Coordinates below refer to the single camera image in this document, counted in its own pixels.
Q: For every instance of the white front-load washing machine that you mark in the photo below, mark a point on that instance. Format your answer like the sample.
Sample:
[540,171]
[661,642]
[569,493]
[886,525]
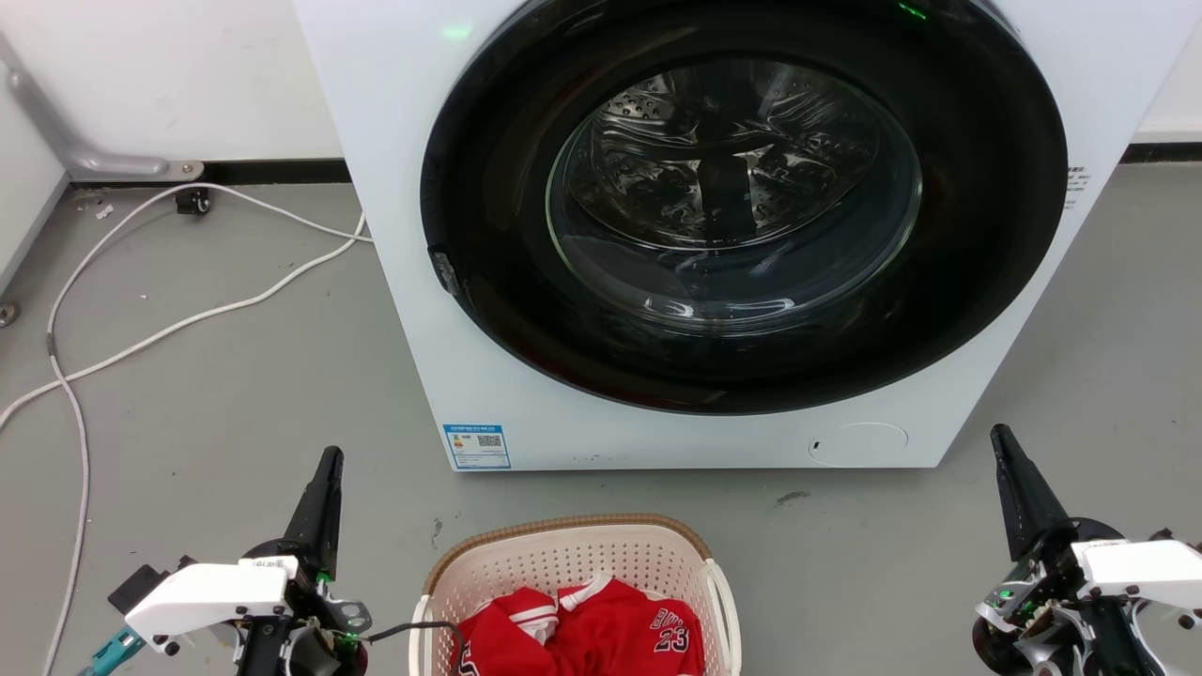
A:
[404,141]

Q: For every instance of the grey drain pipe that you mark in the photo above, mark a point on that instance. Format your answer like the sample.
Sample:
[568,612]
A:
[56,141]

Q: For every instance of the round metal floor bolt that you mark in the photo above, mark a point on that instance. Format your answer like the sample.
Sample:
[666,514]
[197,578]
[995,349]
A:
[6,314]

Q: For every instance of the black round washer door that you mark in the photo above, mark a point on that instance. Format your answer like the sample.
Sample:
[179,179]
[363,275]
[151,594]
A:
[977,235]

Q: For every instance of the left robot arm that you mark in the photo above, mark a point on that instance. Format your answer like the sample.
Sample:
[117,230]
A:
[268,652]

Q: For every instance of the steel washer drum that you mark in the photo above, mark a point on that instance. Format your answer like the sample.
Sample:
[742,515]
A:
[732,178]

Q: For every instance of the red basketball jersey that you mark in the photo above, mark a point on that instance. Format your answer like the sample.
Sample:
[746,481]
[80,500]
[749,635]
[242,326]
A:
[601,634]

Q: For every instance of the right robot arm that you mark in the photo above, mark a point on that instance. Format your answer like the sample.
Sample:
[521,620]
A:
[1108,648]

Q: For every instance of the blue energy label sticker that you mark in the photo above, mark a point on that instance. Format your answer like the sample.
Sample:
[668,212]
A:
[476,446]

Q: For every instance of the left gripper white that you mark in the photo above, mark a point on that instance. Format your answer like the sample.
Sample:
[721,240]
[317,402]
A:
[211,593]

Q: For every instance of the small black floor clip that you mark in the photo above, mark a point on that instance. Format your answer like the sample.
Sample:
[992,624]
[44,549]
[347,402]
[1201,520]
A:
[192,201]

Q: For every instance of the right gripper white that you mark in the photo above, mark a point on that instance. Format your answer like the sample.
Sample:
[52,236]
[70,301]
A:
[1141,568]

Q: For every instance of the white laundry basket brown rim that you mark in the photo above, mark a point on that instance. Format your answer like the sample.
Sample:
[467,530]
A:
[563,554]

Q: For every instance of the teal plastic connector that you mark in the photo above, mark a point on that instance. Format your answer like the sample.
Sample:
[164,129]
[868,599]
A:
[111,652]

